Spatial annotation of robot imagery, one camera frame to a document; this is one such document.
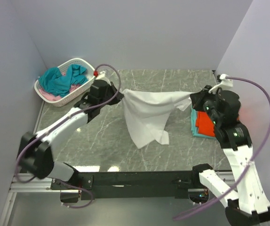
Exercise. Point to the white t shirt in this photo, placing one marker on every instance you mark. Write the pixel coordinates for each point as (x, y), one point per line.
(146, 114)

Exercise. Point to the teal t shirt in basket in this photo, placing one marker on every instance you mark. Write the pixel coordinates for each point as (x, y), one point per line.
(73, 70)

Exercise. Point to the folded orange t shirt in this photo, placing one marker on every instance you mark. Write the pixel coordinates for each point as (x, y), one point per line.
(204, 125)

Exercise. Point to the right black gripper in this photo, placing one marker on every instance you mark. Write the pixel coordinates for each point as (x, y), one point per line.
(197, 98)

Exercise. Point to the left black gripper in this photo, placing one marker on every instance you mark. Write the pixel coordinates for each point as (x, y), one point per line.
(117, 98)

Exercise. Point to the white plastic laundry basket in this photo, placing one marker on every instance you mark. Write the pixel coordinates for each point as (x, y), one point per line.
(78, 91)

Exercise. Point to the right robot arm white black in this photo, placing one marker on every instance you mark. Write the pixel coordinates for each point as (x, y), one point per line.
(246, 204)

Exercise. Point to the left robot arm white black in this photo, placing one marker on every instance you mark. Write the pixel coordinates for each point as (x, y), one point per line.
(36, 150)

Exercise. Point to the pink t shirt in basket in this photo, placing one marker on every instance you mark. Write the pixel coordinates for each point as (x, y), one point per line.
(55, 86)

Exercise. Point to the folded light teal t shirt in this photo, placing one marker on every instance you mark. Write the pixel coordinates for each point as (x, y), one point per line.
(193, 127)

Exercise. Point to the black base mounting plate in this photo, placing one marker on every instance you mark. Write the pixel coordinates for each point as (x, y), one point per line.
(140, 184)

